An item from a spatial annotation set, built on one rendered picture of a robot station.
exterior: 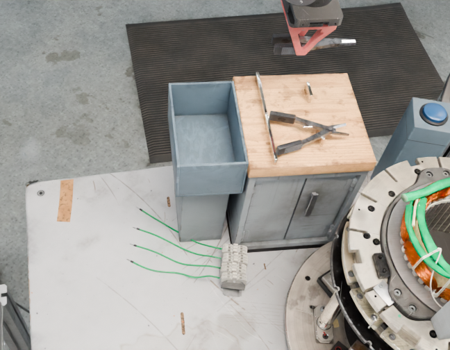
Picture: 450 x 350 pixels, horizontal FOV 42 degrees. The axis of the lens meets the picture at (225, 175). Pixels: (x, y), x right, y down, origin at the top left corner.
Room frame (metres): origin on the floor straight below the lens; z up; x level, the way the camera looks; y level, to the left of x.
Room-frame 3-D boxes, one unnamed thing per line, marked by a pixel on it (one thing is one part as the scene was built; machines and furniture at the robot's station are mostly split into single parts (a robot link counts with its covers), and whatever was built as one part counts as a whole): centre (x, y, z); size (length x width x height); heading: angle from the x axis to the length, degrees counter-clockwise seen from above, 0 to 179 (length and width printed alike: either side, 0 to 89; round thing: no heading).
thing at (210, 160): (0.59, 0.04, 0.92); 0.17 x 0.11 x 0.28; 15
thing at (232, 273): (0.48, -0.04, 0.80); 0.10 x 0.05 x 0.04; 4
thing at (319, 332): (0.40, -0.21, 0.81); 0.07 x 0.03 x 0.01; 7
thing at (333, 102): (0.63, -0.11, 1.05); 0.20 x 0.19 x 0.02; 105
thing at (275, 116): (0.61, -0.07, 1.09); 0.04 x 0.01 x 0.02; 90
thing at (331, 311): (0.40, -0.21, 0.91); 0.02 x 0.02 x 0.21
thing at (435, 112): (0.72, -0.34, 1.04); 0.04 x 0.04 x 0.01
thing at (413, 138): (0.72, -0.34, 0.91); 0.07 x 0.07 x 0.25; 0
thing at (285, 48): (0.65, -0.06, 1.18); 0.04 x 0.01 x 0.02; 104
